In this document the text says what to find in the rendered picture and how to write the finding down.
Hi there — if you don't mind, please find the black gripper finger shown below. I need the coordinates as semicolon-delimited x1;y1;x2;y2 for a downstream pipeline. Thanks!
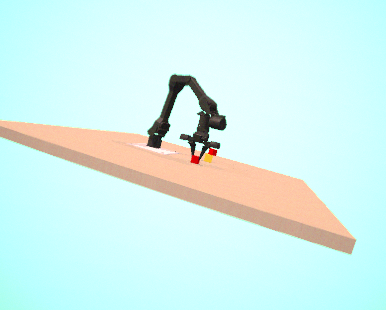
187;142;196;157
199;146;211;160

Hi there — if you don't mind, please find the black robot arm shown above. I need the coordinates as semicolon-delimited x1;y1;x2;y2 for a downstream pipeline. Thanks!
146;74;227;149

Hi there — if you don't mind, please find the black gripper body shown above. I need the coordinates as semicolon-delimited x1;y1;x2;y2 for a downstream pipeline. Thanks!
179;125;221;149

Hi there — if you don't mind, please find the red cube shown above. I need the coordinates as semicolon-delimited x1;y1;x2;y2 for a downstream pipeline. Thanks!
191;155;200;164
208;148;218;156

